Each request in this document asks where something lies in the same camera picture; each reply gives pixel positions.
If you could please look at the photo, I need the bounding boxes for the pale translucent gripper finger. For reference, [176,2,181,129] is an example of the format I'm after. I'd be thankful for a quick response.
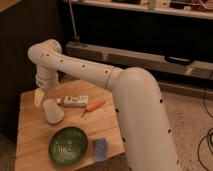
[34,88,45,107]

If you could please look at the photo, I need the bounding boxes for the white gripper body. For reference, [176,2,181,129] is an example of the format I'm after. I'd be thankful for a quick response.
[36,65,59,90]

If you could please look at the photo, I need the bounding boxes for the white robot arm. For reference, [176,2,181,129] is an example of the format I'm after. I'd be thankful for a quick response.
[28,39,182,171]

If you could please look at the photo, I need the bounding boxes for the green ceramic bowl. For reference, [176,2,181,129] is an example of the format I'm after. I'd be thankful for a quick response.
[48,127,88,167]

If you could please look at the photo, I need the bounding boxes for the orange pepper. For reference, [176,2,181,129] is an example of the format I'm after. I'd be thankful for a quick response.
[81,100,105,117]

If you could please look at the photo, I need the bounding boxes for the white paper cup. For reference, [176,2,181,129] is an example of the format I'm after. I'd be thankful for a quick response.
[43,99,64,124]

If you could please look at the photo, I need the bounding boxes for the white lotion tube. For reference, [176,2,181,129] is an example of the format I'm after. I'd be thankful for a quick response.
[56,96,89,107]

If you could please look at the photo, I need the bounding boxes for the wooden table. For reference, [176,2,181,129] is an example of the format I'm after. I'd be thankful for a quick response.
[15,80,124,171]

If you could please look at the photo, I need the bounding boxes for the metal stand pole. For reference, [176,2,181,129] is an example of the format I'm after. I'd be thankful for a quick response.
[68,0,81,45]

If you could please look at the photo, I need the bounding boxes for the blue sponge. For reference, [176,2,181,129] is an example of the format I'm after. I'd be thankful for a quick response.
[93,138,108,162]

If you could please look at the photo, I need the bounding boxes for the long grey case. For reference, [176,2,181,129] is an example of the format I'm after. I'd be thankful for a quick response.
[66,42,213,79]

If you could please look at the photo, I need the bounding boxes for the cluttered white shelf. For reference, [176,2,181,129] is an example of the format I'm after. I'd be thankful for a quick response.
[62,0,213,20]

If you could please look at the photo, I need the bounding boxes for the black floor cables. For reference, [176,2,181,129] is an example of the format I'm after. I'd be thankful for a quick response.
[197,89,213,171]

